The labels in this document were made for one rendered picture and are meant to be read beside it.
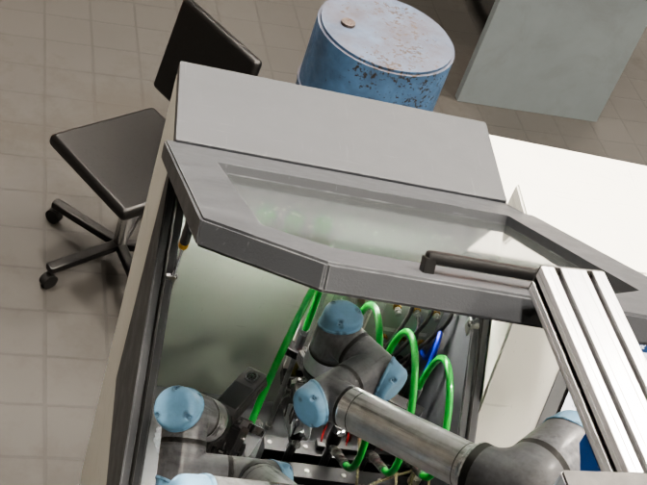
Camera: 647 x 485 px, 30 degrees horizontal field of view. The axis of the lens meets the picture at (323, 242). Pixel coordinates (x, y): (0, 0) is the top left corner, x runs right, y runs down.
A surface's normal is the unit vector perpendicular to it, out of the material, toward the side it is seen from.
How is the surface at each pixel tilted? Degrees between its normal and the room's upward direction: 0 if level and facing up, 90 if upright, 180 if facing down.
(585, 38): 90
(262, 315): 90
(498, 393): 76
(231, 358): 90
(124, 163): 0
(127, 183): 0
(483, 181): 0
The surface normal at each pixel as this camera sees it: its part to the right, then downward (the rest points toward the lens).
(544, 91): 0.14, 0.68
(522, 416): 0.12, 0.47
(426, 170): 0.27, -0.73
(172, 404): -0.29, -0.29
